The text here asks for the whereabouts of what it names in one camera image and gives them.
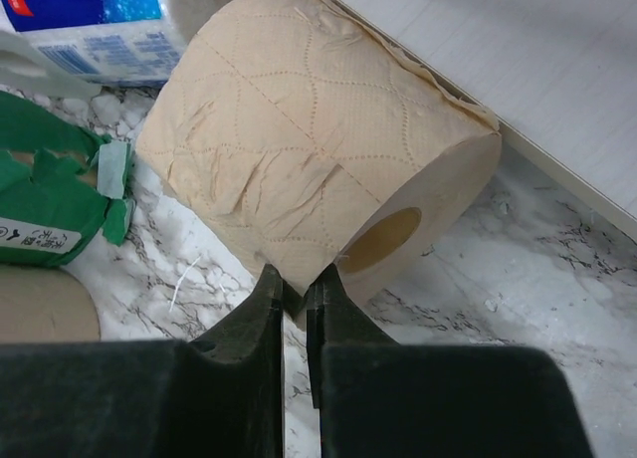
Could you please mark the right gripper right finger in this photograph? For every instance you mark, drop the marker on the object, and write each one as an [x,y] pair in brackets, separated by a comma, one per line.
[380,398]

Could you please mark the green wrapped brown roll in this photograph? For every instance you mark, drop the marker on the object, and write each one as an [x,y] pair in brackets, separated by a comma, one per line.
[61,185]

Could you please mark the blue packaged roll left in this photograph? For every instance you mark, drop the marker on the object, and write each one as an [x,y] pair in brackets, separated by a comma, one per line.
[121,43]

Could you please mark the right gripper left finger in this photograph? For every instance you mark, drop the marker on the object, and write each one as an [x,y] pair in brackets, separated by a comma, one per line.
[220,395]

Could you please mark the brown roll back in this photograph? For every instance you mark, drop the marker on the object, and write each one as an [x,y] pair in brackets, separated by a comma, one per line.
[302,139]

